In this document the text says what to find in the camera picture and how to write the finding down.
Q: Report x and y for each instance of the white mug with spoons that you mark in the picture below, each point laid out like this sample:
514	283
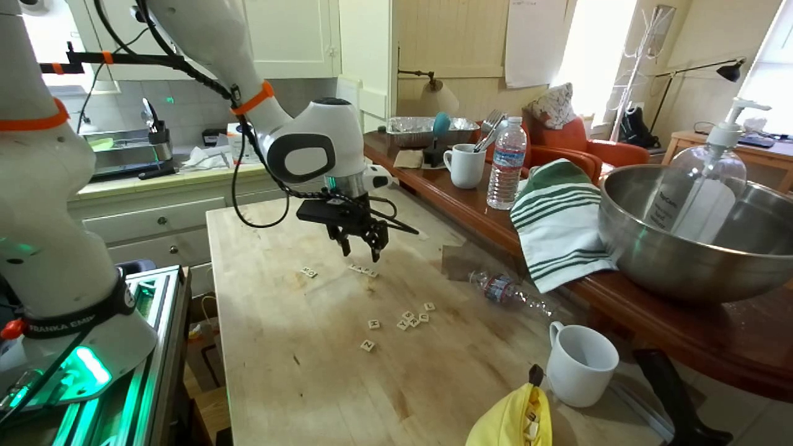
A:
464	164

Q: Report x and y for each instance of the soap pump bottle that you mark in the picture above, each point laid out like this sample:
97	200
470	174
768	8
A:
698	191

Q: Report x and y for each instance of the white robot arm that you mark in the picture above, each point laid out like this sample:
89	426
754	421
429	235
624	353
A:
81	328

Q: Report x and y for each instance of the white letter tile U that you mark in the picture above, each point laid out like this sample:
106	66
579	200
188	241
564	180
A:
374	325

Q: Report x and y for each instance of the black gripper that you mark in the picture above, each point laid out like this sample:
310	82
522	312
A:
346	220

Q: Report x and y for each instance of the white letter tile S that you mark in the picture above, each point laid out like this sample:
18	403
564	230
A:
411	315

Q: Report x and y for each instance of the white letter tile L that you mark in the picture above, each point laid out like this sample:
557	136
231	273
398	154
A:
367	346

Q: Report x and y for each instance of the orange armchair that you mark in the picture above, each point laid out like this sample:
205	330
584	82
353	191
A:
594	157

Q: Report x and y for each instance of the white letter tile P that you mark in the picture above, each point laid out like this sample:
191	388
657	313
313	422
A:
310	272

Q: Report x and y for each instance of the steel mixing bowl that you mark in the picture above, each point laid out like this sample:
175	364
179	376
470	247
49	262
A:
753	253

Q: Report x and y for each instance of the yellow banana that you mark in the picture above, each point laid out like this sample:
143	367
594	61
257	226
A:
517	421

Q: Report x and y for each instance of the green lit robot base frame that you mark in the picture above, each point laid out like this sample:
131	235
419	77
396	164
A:
85	406

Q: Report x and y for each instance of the crushed clear plastic bottle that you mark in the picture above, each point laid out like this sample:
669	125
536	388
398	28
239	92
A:
500	288

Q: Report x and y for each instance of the white letter tile A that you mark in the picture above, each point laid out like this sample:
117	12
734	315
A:
359	268

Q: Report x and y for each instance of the white mug near banana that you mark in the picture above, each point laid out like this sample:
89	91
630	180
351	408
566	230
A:
582	364

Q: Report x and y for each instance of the black desk lamp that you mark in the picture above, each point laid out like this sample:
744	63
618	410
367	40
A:
727	70

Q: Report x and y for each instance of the dark wooden side table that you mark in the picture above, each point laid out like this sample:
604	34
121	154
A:
747	346

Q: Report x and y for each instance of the green striped dish towel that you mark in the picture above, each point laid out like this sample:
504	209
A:
557	216

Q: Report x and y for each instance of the clear plastic water bottle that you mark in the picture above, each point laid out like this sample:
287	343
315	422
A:
507	164

